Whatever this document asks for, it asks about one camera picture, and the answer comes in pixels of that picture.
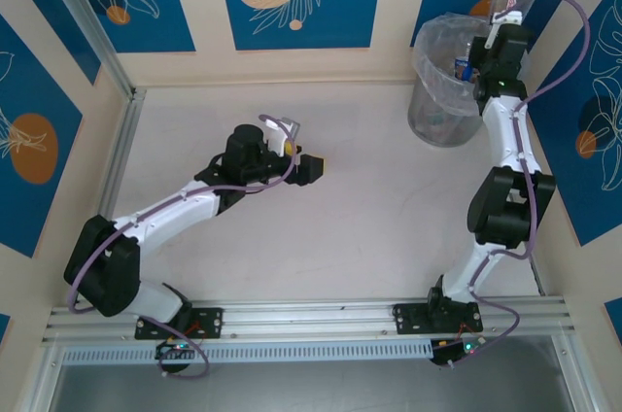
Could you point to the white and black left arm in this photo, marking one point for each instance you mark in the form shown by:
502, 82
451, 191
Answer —
165, 213

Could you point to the small controller board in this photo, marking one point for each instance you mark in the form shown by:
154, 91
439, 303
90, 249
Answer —
457, 350
170, 349

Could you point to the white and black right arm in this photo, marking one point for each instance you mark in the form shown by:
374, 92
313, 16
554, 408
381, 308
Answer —
507, 140

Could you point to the metal mesh waste bin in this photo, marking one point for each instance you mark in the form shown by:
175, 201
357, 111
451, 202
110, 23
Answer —
423, 125

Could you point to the aluminium side rail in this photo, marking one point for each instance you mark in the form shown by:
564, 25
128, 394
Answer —
121, 159

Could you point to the long aluminium base rail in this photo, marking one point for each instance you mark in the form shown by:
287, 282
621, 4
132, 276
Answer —
311, 315

